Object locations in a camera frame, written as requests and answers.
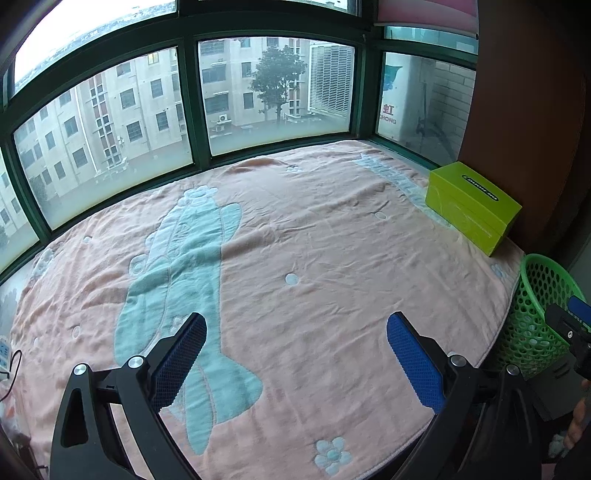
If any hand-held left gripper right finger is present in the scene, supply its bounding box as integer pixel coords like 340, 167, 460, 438
386, 311, 550, 480

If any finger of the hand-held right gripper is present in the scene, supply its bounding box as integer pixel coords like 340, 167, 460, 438
567, 295, 591, 322
546, 303, 591, 352

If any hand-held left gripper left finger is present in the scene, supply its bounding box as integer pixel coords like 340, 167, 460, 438
50, 312, 208, 480

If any green plastic mesh basket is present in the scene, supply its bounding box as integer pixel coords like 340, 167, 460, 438
496, 253, 585, 381

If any person's right hand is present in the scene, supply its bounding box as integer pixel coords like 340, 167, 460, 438
563, 378, 591, 451

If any white blue cloth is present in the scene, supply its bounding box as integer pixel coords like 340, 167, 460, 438
549, 429, 573, 462

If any pink printed blanket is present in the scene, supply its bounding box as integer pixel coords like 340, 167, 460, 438
0, 138, 527, 480

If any green cardboard box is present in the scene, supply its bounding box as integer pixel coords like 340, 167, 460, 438
425, 161, 523, 258

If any brown wooden wardrobe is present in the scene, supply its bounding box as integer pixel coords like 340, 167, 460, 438
459, 0, 589, 259

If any white window sticker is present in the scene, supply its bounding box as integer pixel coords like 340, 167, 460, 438
382, 53, 407, 141

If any pink window blind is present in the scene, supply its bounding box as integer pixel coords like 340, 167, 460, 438
379, 0, 478, 26

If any black cable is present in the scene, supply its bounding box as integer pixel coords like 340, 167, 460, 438
0, 350, 23, 402

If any green window frame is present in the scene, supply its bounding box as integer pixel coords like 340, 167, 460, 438
0, 0, 478, 273

